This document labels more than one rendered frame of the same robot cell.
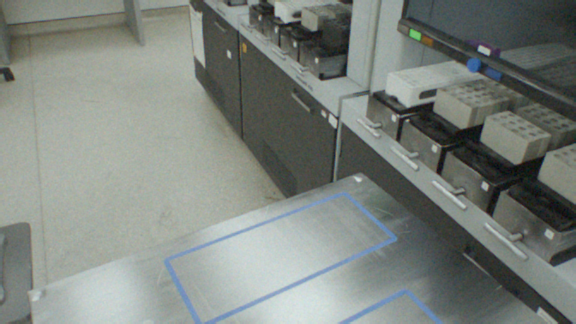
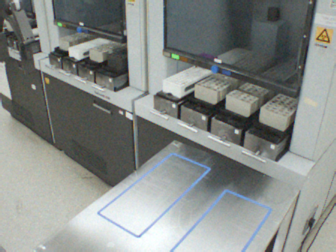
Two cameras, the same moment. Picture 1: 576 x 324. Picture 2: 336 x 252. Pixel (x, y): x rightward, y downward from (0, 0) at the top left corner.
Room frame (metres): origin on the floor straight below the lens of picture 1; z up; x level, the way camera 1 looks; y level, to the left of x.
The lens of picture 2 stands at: (-0.17, 0.27, 1.50)
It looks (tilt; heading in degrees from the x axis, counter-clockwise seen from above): 31 degrees down; 338
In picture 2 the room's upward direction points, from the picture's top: straight up
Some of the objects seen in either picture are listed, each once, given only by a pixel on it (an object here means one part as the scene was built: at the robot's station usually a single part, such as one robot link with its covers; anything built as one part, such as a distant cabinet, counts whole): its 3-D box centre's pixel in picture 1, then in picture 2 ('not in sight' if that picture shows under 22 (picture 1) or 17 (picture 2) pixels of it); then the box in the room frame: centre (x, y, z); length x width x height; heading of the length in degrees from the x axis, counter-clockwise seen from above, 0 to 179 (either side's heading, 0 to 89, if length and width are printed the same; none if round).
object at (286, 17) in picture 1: (315, 9); (94, 48); (1.80, -0.10, 0.83); 0.30 x 0.10 x 0.06; 116
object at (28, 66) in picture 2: not in sight; (27, 58); (0.64, 0.28, 1.22); 0.03 x 0.01 x 0.07; 116
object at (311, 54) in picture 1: (392, 45); (148, 61); (1.58, -0.35, 0.78); 0.73 x 0.14 x 0.09; 116
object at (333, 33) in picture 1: (333, 33); (116, 61); (1.48, -0.14, 0.85); 0.12 x 0.02 x 0.06; 26
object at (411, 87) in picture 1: (442, 82); (192, 79); (1.16, -0.41, 0.83); 0.30 x 0.10 x 0.06; 116
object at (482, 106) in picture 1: (463, 107); (211, 91); (0.99, -0.41, 0.85); 0.12 x 0.02 x 0.06; 26
